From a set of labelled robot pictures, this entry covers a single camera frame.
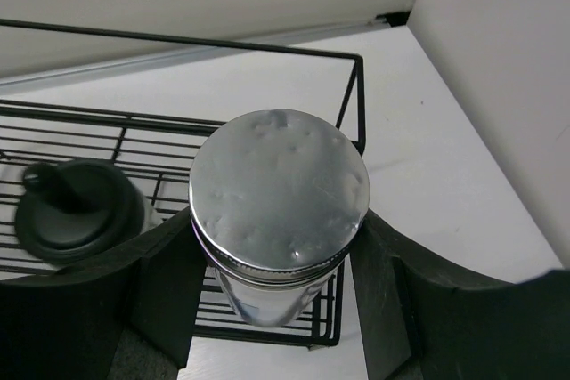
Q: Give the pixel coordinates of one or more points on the silver lid glass jar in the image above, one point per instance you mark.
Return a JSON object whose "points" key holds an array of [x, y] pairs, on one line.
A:
{"points": [[276, 199]]}

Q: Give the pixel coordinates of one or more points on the black lid shaker bottle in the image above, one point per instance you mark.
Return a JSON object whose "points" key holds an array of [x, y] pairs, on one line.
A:
{"points": [[79, 208]]}

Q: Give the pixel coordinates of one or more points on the aluminium rail frame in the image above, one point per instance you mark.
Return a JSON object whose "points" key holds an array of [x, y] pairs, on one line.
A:
{"points": [[190, 54]]}

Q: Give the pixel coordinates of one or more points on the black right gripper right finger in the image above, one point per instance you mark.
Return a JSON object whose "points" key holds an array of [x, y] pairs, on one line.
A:
{"points": [[425, 317]]}

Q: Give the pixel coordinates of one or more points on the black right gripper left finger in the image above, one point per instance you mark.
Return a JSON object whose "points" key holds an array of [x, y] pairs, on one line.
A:
{"points": [[127, 313]]}

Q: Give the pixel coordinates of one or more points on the black wire rack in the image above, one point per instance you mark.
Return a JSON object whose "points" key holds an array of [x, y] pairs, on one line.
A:
{"points": [[156, 152]]}

